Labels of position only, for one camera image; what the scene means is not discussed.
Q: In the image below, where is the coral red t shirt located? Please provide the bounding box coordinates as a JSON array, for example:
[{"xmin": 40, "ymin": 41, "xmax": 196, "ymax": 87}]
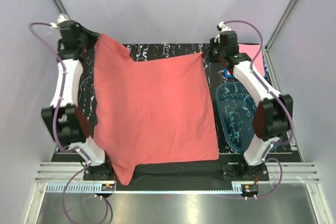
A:
[{"xmin": 93, "ymin": 34, "xmax": 219, "ymax": 186}]

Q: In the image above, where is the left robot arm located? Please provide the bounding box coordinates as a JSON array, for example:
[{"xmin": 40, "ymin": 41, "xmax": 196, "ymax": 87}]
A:
[{"xmin": 41, "ymin": 14, "xmax": 113, "ymax": 180}]

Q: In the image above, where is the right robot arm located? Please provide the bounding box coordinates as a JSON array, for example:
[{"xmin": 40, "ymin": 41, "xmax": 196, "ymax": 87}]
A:
[{"xmin": 205, "ymin": 28, "xmax": 293, "ymax": 180}]

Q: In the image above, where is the folded blue t shirt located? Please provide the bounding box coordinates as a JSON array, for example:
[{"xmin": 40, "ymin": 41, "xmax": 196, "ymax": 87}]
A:
[{"xmin": 224, "ymin": 58, "xmax": 267, "ymax": 79}]

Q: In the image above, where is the folded pink t shirt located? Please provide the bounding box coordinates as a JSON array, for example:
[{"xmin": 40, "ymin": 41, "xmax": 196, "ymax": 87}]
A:
[{"xmin": 239, "ymin": 44, "xmax": 263, "ymax": 67}]

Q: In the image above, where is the teal transparent plastic basket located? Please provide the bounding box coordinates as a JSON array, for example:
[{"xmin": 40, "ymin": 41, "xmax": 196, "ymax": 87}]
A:
[{"xmin": 215, "ymin": 81, "xmax": 257, "ymax": 154}]

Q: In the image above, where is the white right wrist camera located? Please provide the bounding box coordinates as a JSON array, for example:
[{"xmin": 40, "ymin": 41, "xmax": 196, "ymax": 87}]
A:
[{"xmin": 215, "ymin": 22, "xmax": 232, "ymax": 42}]

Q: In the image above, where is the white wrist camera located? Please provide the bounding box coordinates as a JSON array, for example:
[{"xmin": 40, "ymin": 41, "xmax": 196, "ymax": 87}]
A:
[
  {"xmin": 215, "ymin": 22, "xmax": 232, "ymax": 42},
  {"xmin": 50, "ymin": 14, "xmax": 69, "ymax": 29}
]

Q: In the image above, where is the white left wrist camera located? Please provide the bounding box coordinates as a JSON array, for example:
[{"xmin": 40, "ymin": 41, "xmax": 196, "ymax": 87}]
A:
[{"xmin": 50, "ymin": 14, "xmax": 69, "ymax": 29}]

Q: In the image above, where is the right aluminium frame post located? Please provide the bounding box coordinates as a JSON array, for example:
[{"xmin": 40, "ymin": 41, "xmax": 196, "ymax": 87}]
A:
[{"xmin": 265, "ymin": 0, "xmax": 300, "ymax": 51}]

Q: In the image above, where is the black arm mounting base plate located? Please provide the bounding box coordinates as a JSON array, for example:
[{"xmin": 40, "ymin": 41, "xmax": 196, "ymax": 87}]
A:
[{"xmin": 83, "ymin": 155, "xmax": 269, "ymax": 192}]

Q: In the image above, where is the slotted cable duct rail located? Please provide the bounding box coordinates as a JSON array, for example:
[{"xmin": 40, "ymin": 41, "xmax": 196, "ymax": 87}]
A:
[{"xmin": 46, "ymin": 181, "xmax": 259, "ymax": 195}]

